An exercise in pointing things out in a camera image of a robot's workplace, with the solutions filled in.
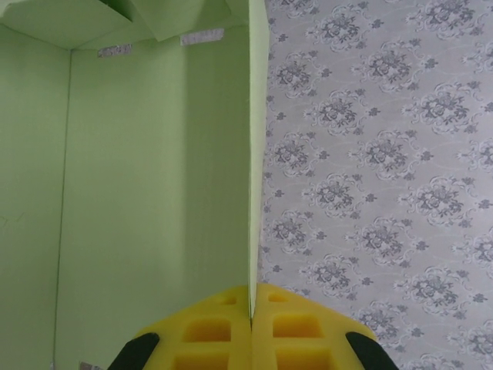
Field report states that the light green paper box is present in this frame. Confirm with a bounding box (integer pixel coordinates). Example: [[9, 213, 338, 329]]
[[0, 0, 270, 370]]

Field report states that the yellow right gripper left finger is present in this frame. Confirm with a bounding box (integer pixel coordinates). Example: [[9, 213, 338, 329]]
[[109, 284, 253, 370]]

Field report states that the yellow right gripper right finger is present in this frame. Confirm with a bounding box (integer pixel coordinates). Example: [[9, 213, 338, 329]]
[[250, 283, 398, 370]]

